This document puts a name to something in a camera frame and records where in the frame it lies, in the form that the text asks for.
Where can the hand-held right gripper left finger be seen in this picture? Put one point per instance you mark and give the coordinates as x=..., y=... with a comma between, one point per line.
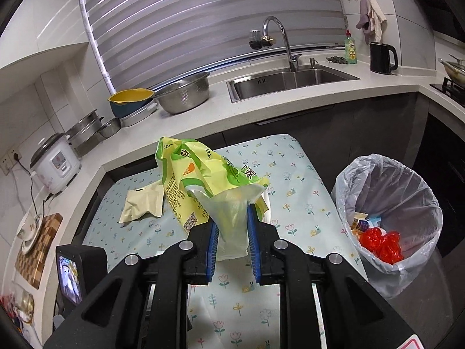
x=212, y=251

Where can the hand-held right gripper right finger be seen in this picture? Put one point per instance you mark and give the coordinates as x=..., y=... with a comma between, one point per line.
x=254, y=247

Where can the white wall socket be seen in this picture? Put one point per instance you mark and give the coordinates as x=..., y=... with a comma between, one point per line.
x=9, y=161

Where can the chrome faucet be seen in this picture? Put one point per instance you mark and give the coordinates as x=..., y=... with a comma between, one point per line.
x=287, y=40

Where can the checkered wooden cutting board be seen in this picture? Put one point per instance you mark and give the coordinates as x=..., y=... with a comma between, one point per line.
x=40, y=261

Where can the black gas stove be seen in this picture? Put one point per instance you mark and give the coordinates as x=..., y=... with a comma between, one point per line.
x=450, y=89

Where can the black kettle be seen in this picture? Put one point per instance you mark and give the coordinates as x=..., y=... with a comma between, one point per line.
x=381, y=58

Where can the striped window blind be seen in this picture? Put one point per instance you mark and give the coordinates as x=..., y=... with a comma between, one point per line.
x=210, y=18

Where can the stacked steel pots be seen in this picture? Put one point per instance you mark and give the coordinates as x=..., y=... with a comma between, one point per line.
x=85, y=134

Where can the blue and white wrapper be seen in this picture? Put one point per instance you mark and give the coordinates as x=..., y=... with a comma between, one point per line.
x=375, y=221

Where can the steel sink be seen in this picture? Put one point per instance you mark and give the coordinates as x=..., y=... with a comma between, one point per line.
x=290, y=80

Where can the dark scouring pad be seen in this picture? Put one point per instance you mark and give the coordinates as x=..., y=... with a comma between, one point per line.
x=337, y=59

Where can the red plastic bag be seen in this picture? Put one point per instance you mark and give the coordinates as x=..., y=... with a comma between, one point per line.
x=381, y=245

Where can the plain beige snack packet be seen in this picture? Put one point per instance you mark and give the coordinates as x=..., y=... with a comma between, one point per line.
x=143, y=203

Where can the white bowl on plate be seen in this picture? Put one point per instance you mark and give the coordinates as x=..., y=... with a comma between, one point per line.
x=31, y=245

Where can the steel colander bowl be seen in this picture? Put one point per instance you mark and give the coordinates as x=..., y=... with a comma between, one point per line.
x=183, y=94

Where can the sink soap dispenser pump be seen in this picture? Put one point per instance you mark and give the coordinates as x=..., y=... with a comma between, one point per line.
x=312, y=62

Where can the trash bin with clear liner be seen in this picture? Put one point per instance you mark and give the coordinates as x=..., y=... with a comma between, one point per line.
x=417, y=207

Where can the yellow-green plastic bag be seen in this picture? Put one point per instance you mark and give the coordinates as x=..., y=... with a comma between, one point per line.
x=192, y=174

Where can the small steel bowl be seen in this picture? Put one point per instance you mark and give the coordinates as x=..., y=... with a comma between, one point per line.
x=109, y=128

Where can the cream hanging cloth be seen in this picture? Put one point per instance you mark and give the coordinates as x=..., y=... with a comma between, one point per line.
x=377, y=18

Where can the purple hanging cloth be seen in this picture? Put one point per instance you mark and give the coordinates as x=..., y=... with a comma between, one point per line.
x=364, y=18

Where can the steel wok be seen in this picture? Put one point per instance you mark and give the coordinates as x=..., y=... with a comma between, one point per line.
x=454, y=69

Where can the floral tablecloth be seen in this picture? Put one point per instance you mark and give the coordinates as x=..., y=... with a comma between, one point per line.
x=239, y=312

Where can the white rice cooker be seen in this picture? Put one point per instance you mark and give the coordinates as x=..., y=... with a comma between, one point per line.
x=54, y=167

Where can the green dish soap bottle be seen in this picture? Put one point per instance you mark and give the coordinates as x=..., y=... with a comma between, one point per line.
x=351, y=51

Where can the floral ceramic bowl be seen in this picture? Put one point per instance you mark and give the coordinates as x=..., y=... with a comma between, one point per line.
x=29, y=225

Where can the clear plastic bag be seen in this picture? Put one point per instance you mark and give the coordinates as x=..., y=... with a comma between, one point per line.
x=232, y=225

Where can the beige packet with blue label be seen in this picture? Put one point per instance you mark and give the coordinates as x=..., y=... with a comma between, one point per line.
x=359, y=221

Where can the yellow and blue basin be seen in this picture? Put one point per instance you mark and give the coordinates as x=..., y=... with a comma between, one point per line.
x=129, y=103

